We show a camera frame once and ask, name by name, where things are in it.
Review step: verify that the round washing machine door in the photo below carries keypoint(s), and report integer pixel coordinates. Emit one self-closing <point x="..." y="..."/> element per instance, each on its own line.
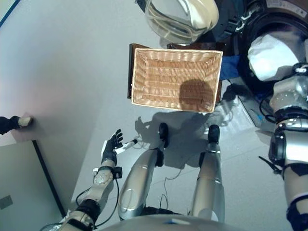
<point x="183" y="21"/>

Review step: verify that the grey front-load washing machine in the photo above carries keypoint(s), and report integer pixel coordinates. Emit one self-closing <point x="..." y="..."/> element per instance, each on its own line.
<point x="243" y="29"/>

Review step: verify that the grey wall socket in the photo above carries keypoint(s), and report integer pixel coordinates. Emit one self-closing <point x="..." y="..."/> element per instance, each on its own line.
<point x="6" y="202"/>

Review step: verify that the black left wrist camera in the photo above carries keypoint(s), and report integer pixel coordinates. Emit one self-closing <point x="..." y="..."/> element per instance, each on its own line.
<point x="117" y="172"/>

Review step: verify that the bystander dark-clothed limb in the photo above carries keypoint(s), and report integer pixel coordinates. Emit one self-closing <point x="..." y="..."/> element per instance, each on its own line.
<point x="9" y="125"/>

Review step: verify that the dark brown wooden stand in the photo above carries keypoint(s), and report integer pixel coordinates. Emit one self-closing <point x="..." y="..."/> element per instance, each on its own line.
<point x="129" y="72"/>

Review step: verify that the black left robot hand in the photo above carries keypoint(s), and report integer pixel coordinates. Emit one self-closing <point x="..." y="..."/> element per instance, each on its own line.
<point x="109" y="149"/>

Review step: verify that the silver robot leg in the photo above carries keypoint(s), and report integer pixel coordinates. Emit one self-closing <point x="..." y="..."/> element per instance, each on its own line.
<point x="209" y="183"/>
<point x="137" y="183"/>

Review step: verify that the silver robot torso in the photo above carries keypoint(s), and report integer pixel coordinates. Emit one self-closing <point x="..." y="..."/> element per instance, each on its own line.
<point x="168" y="225"/>

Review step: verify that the white garment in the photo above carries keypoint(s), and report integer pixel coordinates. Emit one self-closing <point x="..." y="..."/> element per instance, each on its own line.
<point x="272" y="57"/>

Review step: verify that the wicker laundry basket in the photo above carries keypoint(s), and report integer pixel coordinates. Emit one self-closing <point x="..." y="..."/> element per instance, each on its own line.
<point x="168" y="79"/>

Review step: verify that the silver right robot leg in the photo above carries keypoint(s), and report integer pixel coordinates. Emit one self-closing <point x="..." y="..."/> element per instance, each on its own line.
<point x="209" y="183"/>

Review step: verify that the silver left robot leg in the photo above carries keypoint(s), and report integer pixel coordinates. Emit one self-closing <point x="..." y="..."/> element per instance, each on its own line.
<point x="137" y="183"/>

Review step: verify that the navy blue garment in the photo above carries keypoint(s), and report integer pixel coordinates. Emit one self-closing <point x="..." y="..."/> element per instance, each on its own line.
<point x="231" y="67"/>

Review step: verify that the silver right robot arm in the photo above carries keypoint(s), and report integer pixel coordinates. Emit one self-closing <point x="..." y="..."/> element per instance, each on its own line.
<point x="293" y="144"/>

